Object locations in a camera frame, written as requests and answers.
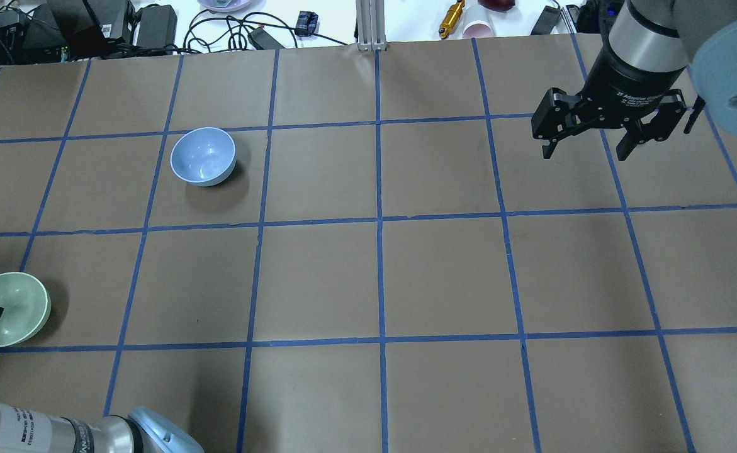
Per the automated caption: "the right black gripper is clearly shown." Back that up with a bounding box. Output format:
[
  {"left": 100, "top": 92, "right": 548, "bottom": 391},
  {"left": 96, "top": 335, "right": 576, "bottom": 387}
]
[{"left": 531, "top": 45, "right": 687, "bottom": 162}]

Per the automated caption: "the green bowl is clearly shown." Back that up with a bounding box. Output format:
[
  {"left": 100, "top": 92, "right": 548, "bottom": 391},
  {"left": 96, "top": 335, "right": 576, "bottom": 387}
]
[{"left": 0, "top": 272, "right": 52, "bottom": 348}]

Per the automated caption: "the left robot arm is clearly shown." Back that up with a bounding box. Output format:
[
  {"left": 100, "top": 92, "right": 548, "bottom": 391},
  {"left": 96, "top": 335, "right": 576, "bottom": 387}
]
[{"left": 0, "top": 403, "right": 204, "bottom": 452}]

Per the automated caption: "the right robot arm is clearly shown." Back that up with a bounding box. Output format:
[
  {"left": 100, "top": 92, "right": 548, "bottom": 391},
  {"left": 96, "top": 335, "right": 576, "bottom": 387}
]
[{"left": 531, "top": 1, "right": 737, "bottom": 161}]

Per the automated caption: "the blue bowl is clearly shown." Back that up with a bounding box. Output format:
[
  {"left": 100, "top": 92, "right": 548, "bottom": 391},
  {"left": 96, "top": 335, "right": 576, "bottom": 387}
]
[{"left": 169, "top": 127, "right": 237, "bottom": 187}]

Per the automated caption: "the black power adapter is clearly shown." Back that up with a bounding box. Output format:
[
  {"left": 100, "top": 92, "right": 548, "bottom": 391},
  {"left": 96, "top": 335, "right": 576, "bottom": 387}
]
[{"left": 531, "top": 6, "right": 562, "bottom": 35}]

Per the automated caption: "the red brown fruit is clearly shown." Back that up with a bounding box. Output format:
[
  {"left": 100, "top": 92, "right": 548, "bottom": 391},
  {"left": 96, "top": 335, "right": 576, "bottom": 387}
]
[{"left": 478, "top": 0, "right": 517, "bottom": 13}]

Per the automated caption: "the yellow tool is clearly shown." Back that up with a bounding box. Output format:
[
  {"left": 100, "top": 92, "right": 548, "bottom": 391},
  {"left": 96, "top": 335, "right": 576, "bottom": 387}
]
[{"left": 437, "top": 0, "right": 465, "bottom": 40}]

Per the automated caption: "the small blue device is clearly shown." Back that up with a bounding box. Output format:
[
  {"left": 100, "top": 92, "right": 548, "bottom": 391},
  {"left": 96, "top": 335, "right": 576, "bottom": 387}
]
[{"left": 294, "top": 11, "right": 319, "bottom": 38}]

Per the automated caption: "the black power brick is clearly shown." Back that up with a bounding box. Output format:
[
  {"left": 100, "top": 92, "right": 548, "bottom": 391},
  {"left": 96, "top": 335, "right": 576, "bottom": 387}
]
[{"left": 135, "top": 4, "right": 177, "bottom": 49}]

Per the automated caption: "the purple plate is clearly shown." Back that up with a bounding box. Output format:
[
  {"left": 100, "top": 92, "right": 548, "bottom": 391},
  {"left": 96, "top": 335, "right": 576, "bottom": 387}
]
[{"left": 196, "top": 0, "right": 252, "bottom": 13}]

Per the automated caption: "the aluminium frame post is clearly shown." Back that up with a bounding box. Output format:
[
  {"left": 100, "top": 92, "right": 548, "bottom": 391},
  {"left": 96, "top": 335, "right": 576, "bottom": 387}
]
[{"left": 356, "top": 0, "right": 388, "bottom": 52}]

